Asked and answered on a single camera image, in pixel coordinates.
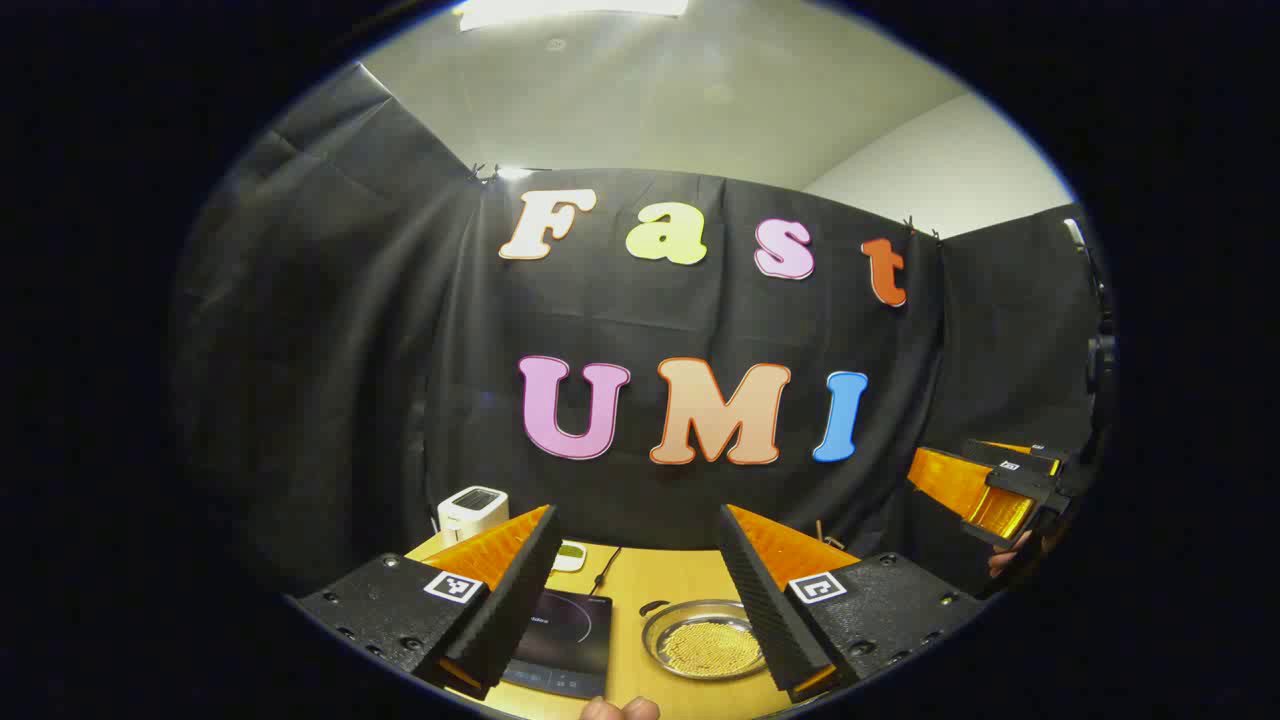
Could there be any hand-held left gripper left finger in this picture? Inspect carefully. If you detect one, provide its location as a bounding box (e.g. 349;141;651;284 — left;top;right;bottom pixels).
285;505;563;701

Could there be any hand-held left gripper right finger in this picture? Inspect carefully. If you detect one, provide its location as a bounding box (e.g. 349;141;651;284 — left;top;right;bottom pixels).
718;504;991;704

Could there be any black induction cooktop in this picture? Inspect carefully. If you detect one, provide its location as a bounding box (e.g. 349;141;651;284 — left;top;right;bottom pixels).
500;588;613;698

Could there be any steel pot with black handles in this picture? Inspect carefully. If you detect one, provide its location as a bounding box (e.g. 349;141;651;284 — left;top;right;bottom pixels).
640;598;773;683

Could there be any pile of yellow soybeans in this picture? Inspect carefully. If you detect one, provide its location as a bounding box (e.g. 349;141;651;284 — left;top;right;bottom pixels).
660;620;766;676

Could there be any white toaster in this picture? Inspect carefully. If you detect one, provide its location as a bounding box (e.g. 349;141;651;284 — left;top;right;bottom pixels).
438;486;509;546

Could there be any black backdrop cloth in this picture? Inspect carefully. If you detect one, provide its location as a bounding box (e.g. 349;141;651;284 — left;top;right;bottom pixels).
170;62;1111;601

